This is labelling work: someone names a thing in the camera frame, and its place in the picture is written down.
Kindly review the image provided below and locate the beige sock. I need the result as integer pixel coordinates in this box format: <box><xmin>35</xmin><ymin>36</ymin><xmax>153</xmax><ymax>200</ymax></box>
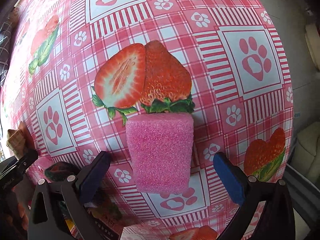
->
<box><xmin>6</xmin><ymin>129</ymin><xmax>27</xmax><ymax>160</ymax></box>

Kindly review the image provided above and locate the pink foam sponge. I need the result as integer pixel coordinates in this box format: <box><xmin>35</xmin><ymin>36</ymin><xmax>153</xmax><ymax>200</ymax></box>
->
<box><xmin>126</xmin><ymin>113</ymin><xmax>194</xmax><ymax>194</ymax></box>

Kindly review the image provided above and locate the pink patterned carton box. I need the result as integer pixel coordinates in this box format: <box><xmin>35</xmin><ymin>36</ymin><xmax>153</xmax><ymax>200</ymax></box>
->
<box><xmin>85</xmin><ymin>203</ymin><xmax>151</xmax><ymax>239</ymax></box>

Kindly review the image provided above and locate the pink strawberry tablecloth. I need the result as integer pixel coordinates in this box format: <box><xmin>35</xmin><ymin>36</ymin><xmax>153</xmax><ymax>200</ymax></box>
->
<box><xmin>1</xmin><ymin>0</ymin><xmax>293</xmax><ymax>239</ymax></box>

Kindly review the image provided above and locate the navy plaid cloth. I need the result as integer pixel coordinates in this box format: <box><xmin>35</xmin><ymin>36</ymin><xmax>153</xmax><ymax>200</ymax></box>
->
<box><xmin>0</xmin><ymin>20</ymin><xmax>12</xmax><ymax>87</ymax></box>

